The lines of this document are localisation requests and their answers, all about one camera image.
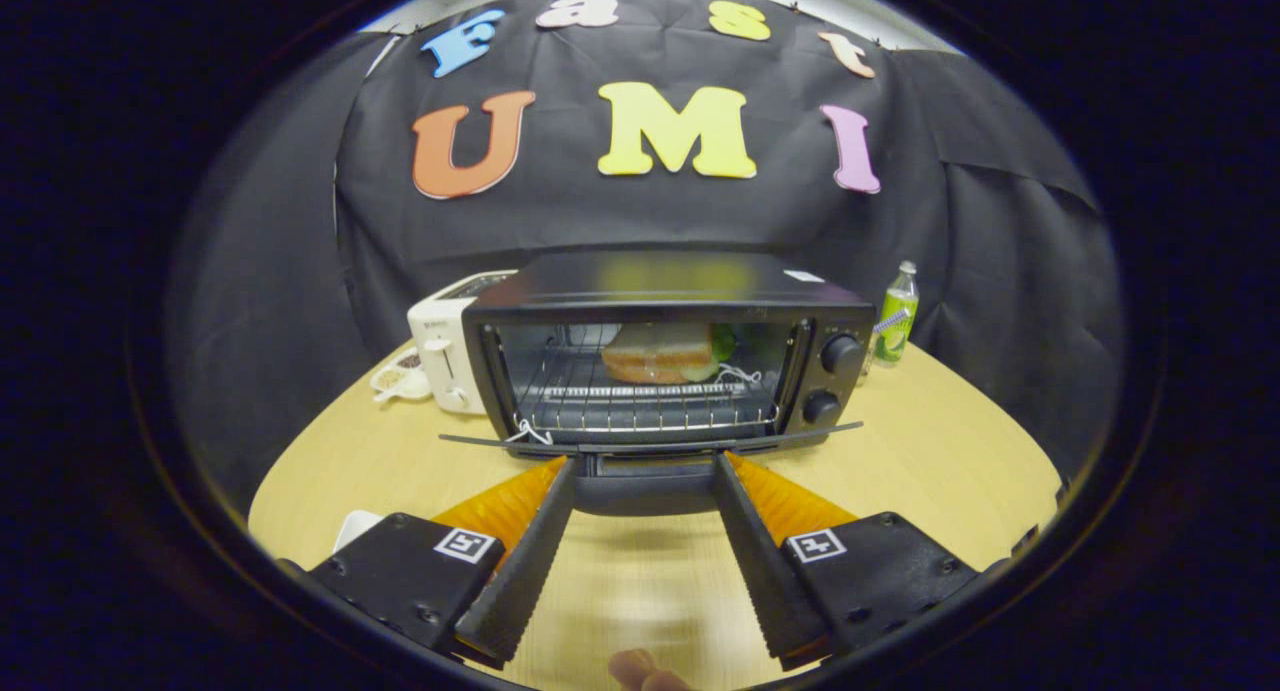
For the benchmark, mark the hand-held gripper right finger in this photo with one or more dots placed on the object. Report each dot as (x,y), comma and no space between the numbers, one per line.
(770,581)

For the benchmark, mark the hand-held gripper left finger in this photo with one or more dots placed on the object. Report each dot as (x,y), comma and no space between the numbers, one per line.
(520,581)

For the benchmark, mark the lettuce sandwich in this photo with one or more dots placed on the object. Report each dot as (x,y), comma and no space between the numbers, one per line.
(655,351)

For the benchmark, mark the black toaster oven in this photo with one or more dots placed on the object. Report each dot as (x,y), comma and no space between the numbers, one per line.
(660,276)

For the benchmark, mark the white bread toaster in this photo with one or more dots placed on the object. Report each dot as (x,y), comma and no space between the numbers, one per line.
(440,336)

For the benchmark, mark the small white plate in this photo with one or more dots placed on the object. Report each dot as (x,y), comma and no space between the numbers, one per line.
(355,528)

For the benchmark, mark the small white seed dish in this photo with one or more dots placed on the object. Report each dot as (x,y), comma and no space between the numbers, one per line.
(398,381)

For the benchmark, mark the green plastic bottle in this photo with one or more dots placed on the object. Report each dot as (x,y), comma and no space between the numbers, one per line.
(893,326)

